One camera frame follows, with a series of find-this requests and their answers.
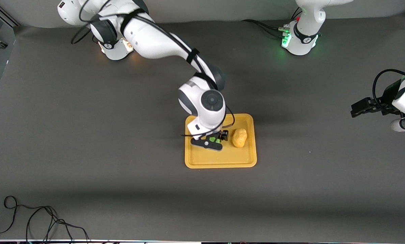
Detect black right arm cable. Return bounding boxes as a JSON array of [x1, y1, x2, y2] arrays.
[[71, 0, 236, 138]]

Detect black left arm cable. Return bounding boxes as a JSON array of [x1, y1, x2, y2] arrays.
[[373, 69, 405, 106]]

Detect aluminium frame rail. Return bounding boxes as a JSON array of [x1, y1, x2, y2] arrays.
[[0, 5, 20, 27]]

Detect dark grey table mat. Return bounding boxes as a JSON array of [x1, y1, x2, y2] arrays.
[[0, 14, 405, 242]]

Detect yellow plastic tray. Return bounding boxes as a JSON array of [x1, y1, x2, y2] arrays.
[[185, 114, 258, 169]]

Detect loose black cable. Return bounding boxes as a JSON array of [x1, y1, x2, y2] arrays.
[[0, 196, 90, 243]]

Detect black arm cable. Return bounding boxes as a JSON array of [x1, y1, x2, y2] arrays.
[[373, 69, 405, 106], [71, 0, 236, 138]]

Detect yellow potato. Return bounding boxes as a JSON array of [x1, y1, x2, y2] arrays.
[[232, 128, 248, 148]]

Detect black left arm base cables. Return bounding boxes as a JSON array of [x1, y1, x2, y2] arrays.
[[241, 19, 291, 39]]

